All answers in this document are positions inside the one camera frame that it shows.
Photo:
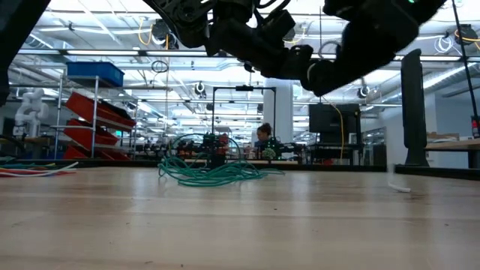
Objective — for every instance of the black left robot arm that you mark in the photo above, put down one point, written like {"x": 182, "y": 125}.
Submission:
{"x": 15, "y": 30}

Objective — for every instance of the white building column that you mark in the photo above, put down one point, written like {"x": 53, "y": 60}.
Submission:
{"x": 283, "y": 112}

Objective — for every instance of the black background robot arm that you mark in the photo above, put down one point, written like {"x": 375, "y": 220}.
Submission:
{"x": 285, "y": 147}
{"x": 215, "y": 142}

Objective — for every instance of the person behind robot station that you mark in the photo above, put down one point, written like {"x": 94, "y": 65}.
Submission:
{"x": 264, "y": 131}

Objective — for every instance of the metal shelving rack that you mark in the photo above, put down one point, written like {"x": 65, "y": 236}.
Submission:
{"x": 95, "y": 112}

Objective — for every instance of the red fire extinguisher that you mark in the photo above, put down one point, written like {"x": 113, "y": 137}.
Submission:
{"x": 475, "y": 129}

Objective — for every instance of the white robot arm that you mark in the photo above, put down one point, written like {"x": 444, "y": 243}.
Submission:
{"x": 32, "y": 108}

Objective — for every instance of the thin black pole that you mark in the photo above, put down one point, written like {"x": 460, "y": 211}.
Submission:
{"x": 468, "y": 75}

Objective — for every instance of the blue plastic bin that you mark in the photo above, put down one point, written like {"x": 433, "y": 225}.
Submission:
{"x": 93, "y": 73}

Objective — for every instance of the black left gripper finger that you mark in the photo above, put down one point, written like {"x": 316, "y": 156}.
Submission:
{"x": 288, "y": 63}

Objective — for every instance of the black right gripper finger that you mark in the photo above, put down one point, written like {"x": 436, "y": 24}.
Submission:
{"x": 360, "y": 60}

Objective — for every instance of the long ceiling light strip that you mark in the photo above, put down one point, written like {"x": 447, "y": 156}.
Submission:
{"x": 101, "y": 52}

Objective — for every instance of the wooden top work desk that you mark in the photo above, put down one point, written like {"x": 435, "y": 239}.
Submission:
{"x": 453, "y": 144}

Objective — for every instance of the black camera gantry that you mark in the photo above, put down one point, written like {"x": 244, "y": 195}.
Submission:
{"x": 243, "y": 88}

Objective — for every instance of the red slanted shelf bin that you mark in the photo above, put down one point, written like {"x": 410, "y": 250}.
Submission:
{"x": 82, "y": 135}
{"x": 73, "y": 153}
{"x": 86, "y": 107}

